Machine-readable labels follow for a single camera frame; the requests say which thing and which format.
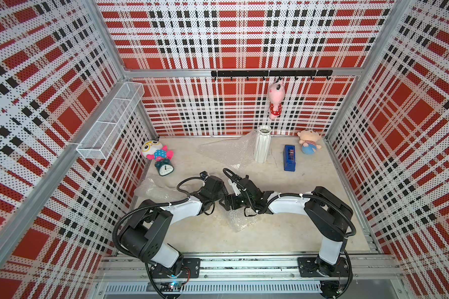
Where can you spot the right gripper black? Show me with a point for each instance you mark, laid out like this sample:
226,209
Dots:
227,205

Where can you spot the blue tape dispenser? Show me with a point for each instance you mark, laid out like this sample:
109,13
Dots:
289,158

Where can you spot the bubble wrap pile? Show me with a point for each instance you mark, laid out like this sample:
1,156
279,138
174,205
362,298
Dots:
233,152

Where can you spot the pink hanging plush toy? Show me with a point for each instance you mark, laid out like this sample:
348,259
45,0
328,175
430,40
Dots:
276,94

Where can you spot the teal alarm clock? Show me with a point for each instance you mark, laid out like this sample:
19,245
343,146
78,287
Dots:
164,167

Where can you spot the white pink owl plush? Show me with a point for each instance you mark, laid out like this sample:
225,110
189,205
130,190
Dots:
155,150

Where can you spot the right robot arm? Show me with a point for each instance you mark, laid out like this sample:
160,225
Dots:
331,216

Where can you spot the plush doll blue pants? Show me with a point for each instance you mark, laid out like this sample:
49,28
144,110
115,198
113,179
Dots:
309,141

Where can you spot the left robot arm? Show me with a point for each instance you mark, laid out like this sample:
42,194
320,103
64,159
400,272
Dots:
141,232

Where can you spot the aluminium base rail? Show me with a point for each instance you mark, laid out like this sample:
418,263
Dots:
276,275

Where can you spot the black hook rail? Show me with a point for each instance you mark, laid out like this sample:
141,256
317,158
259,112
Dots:
273,73

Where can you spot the tall white ribbed vase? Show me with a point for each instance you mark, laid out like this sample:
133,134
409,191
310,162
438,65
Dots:
262,144

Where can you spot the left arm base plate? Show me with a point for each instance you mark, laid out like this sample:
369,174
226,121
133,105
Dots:
183,269

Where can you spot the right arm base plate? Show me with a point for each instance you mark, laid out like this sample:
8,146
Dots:
313,267

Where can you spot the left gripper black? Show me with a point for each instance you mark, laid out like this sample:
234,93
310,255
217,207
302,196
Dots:
222,191

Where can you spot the white wire mesh shelf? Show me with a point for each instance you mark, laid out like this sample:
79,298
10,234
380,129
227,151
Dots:
112,118

